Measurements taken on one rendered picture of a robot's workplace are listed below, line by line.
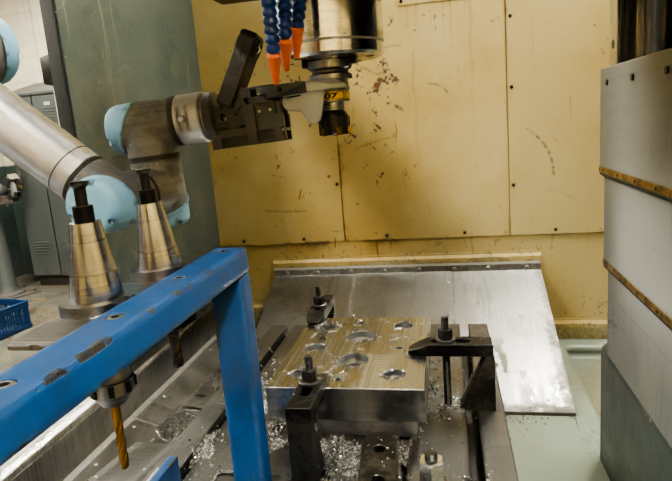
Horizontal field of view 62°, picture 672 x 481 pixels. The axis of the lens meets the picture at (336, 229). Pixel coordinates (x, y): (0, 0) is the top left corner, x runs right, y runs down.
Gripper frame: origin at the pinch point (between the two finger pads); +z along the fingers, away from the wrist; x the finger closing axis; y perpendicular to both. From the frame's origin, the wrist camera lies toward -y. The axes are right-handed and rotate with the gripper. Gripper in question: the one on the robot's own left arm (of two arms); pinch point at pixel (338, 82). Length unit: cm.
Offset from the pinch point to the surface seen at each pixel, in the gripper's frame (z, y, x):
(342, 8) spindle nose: 2.5, -8.5, 7.4
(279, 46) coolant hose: -4.5, -3.5, 17.5
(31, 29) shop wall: -346, -133, -469
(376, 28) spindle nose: 6.4, -6.0, 3.6
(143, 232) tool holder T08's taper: -19.1, 14.2, 29.3
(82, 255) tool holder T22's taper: -19.3, 14.0, 40.2
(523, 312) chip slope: 38, 67, -79
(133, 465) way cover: -53, 68, -15
